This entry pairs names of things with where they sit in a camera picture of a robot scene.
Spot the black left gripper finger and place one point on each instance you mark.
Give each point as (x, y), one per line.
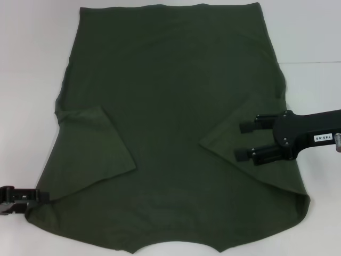
(24, 195)
(13, 208)

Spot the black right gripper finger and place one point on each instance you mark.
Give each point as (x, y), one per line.
(266, 156)
(247, 127)

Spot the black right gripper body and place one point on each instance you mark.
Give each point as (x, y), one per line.
(303, 130)

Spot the dark green shirt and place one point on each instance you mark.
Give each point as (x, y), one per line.
(165, 93)

